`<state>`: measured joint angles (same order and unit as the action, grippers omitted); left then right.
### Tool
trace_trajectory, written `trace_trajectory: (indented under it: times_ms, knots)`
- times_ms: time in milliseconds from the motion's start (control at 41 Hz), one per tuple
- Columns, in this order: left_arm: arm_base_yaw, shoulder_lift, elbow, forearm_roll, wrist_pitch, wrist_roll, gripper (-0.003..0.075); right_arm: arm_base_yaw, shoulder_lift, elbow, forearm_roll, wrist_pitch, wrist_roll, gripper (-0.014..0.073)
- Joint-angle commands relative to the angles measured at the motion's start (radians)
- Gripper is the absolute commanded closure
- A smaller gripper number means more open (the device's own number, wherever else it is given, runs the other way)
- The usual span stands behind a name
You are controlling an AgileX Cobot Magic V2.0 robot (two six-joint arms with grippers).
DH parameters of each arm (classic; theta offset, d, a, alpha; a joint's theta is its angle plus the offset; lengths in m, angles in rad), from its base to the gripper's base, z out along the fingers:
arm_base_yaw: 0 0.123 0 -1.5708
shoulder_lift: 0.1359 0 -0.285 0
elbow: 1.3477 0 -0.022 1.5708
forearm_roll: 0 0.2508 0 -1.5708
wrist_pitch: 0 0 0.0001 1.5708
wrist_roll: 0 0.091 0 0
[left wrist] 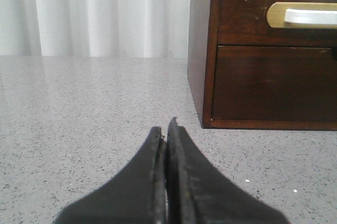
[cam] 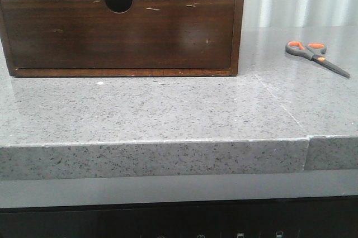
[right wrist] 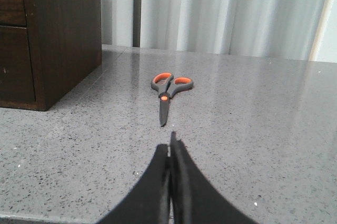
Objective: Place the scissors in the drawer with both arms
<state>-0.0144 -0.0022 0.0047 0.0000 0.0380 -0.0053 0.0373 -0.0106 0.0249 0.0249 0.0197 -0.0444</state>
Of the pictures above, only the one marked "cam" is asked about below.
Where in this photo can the dark wooden drawer cabinet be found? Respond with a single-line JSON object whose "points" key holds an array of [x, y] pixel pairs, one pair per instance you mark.
{"points": [[121, 6]]}

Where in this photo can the black appliance control panel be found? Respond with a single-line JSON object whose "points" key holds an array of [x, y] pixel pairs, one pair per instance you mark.
{"points": [[287, 217]]}

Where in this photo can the grey orange scissors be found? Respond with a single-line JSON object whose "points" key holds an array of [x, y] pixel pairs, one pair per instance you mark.
{"points": [[314, 52]]}

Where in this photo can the lower wooden drawer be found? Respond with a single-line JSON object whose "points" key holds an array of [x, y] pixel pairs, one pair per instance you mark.
{"points": [[151, 34]]}

